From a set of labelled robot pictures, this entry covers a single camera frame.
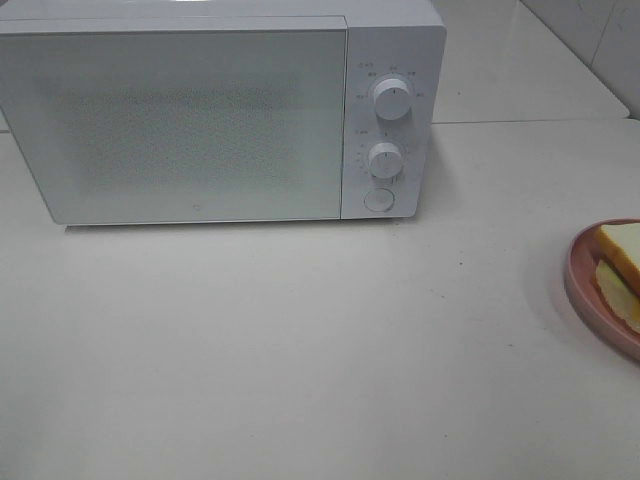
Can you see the round white door button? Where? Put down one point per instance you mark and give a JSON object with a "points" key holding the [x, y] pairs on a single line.
{"points": [[379, 200]]}

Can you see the toast bread sandwich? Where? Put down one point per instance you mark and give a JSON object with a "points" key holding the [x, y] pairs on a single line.
{"points": [[617, 271]]}

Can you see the lower white round knob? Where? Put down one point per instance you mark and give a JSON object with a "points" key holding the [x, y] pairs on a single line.
{"points": [[385, 160]]}

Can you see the white round knob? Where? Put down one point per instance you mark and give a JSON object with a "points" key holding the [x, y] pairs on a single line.
{"points": [[385, 160], [392, 97]]}

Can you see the pink round plate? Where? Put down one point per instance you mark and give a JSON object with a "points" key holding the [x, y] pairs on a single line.
{"points": [[585, 297]]}

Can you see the upper white round knob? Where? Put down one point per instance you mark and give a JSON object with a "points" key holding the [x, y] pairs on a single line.
{"points": [[392, 97]]}

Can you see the white microwave oven body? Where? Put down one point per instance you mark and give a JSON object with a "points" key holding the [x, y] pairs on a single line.
{"points": [[403, 38]]}

